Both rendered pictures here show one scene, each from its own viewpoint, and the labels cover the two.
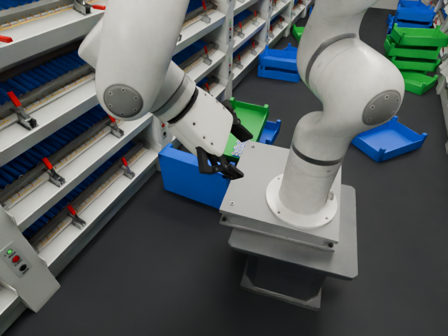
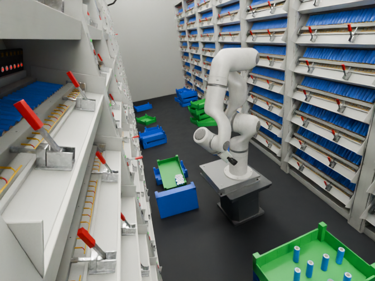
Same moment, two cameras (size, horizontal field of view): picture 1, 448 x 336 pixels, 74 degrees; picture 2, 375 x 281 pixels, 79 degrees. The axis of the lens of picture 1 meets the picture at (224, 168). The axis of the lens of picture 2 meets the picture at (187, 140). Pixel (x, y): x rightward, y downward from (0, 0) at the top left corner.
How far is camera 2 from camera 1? 91 cm
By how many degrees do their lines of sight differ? 33
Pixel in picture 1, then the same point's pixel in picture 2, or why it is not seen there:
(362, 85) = (253, 122)
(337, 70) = (243, 121)
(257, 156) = (209, 168)
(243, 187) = (217, 179)
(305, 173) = (241, 157)
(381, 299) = (275, 196)
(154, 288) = (205, 252)
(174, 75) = not seen: hidden behind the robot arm
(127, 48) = (227, 131)
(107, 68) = (224, 138)
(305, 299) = (258, 211)
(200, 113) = not seen: hidden behind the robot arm
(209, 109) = not seen: hidden behind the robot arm
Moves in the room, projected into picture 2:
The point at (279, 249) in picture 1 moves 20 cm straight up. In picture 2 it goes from (246, 190) to (245, 164)
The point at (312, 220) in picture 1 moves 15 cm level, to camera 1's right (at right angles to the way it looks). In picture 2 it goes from (248, 174) to (261, 164)
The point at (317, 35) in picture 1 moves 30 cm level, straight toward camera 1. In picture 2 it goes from (230, 115) to (264, 131)
